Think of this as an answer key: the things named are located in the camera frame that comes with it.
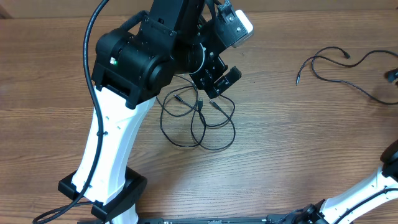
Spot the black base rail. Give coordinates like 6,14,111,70
77,213,299,224

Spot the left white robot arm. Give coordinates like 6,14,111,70
58,0,254,223

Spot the separated black cable one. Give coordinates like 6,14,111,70
295,46,398,106

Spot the black cable bundle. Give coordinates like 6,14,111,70
155,73,236,152

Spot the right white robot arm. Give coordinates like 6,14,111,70
293,141,397,224

